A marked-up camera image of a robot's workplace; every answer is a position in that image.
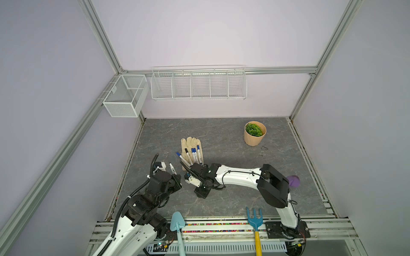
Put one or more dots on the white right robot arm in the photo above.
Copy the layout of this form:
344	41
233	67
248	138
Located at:
271	184

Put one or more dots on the cream work glove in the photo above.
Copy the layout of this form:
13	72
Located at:
190	143

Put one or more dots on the small white mesh basket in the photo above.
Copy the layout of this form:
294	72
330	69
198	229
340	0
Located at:
127	96

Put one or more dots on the aluminium front rail base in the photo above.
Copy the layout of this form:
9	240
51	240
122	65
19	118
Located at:
235	236

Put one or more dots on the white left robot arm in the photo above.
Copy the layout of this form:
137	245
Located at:
137	223

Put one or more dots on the terracotta pot with green plant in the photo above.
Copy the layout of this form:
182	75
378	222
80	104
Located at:
254	132

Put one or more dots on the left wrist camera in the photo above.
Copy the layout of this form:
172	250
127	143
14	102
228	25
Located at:
159	166

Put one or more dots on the teal fork yellow handle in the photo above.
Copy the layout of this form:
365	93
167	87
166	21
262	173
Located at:
256	221

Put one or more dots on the long white wire basket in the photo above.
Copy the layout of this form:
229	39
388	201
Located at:
199	82

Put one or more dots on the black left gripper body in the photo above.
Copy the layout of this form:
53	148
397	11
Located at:
173	186

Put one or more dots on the teal garden trowel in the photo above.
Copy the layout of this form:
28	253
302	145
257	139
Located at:
177	223

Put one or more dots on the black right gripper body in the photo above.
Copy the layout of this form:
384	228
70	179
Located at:
202	190

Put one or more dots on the white whiteboard marker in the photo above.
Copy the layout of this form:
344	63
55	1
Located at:
188	156
173	169
198	150
195	157
183	159

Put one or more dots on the purple pink small shovel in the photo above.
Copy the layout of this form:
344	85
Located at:
294	181

